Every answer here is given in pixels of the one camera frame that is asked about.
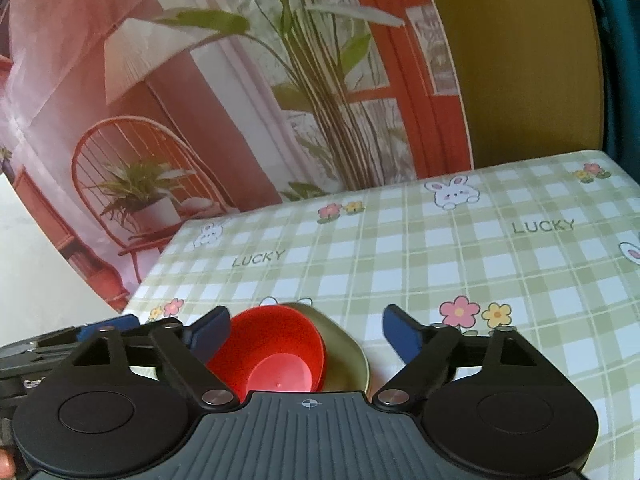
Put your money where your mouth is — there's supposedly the red plastic bowl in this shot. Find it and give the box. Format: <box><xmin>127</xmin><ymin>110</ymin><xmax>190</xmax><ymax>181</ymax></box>
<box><xmin>207</xmin><ymin>304</ymin><xmax>326</xmax><ymax>400</ymax></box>

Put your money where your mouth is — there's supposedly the green square plate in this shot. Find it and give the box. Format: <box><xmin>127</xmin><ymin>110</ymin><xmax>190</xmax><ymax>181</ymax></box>
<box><xmin>286</xmin><ymin>298</ymin><xmax>371</xmax><ymax>393</ymax></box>

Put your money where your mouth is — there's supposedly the green checkered tablecloth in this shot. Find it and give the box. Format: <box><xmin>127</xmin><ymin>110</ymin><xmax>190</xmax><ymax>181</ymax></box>
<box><xmin>127</xmin><ymin>151</ymin><xmax>639</xmax><ymax>479</ymax></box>

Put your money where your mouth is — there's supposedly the person's left hand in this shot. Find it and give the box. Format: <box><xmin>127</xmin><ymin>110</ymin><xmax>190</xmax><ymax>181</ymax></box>
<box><xmin>0</xmin><ymin>448</ymin><xmax>15</xmax><ymax>479</ymax></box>

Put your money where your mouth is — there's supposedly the printed room backdrop cloth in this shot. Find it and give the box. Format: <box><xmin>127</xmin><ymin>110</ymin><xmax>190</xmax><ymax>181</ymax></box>
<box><xmin>1</xmin><ymin>0</ymin><xmax>473</xmax><ymax>310</ymax></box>

